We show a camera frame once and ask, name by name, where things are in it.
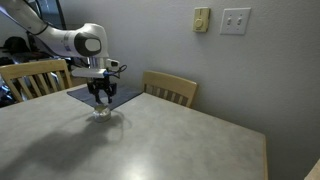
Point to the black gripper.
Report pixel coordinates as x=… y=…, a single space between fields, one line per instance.
x=100 y=84

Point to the round silver jar lid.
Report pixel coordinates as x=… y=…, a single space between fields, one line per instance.
x=101 y=108

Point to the glass jar with yellow candle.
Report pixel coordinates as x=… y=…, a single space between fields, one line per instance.
x=101 y=116

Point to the blue-grey cloth placemat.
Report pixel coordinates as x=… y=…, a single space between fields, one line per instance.
x=128 y=95

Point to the small wooden side table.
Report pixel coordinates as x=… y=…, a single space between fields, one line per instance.
x=80 y=81

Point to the wooden chair with slatted back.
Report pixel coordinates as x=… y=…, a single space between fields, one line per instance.
x=170 y=85

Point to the wooden chair with green cushion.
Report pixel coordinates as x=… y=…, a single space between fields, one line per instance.
x=36 y=67

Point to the dark monitor screen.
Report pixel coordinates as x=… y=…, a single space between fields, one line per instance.
x=50 y=11

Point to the black cap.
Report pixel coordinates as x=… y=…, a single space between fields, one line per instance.
x=15 y=44

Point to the beige wooden furniture corner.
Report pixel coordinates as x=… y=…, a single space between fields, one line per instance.
x=315 y=171

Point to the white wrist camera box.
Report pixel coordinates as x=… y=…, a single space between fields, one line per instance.
x=88 y=72

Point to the beige wall thermostat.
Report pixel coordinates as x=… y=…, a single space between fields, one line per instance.
x=201 y=20

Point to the white double light switch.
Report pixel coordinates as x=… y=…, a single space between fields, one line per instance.
x=235 y=21

